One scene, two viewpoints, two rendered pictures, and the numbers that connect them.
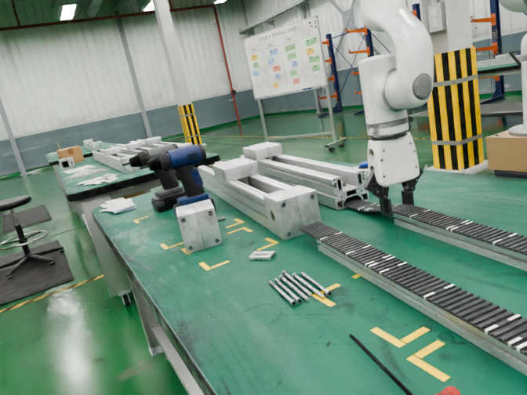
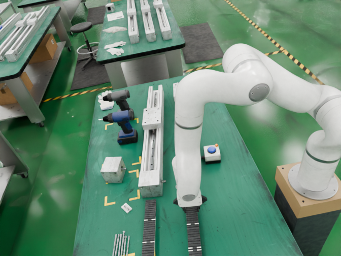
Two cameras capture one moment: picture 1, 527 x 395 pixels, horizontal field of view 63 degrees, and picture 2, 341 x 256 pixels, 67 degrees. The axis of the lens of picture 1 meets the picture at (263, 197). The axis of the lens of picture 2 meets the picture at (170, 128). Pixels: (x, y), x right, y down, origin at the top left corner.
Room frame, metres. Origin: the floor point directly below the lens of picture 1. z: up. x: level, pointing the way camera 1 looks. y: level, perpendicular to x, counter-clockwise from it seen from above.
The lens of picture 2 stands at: (0.31, -0.53, 1.85)
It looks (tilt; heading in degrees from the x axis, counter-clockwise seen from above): 41 degrees down; 25
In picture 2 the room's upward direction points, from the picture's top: 11 degrees counter-clockwise
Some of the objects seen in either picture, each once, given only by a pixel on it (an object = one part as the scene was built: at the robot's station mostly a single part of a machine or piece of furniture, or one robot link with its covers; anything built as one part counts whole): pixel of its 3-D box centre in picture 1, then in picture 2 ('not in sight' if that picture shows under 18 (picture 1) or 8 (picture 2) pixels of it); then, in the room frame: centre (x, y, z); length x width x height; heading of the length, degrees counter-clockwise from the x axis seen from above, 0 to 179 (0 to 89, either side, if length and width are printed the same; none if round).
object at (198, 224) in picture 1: (203, 224); (115, 169); (1.03, 0.16, 0.83); 0.11 x 0.10 x 0.10; 101
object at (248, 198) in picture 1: (238, 186); (154, 125); (1.41, 0.07, 0.82); 0.80 x 0.10 x 0.09; 18
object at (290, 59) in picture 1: (290, 92); not in sight; (7.00, -0.76, 0.97); 1.51 x 0.50 x 1.95; 45
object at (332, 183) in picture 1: (289, 172); not in sight; (1.47, -0.11, 0.82); 0.80 x 0.10 x 0.09; 18
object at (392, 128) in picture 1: (387, 128); not in sight; (0.90, -0.28, 0.99); 0.09 x 0.08 x 0.03; 108
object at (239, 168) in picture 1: (235, 172); (152, 119); (1.41, 0.07, 0.87); 0.16 x 0.11 x 0.07; 18
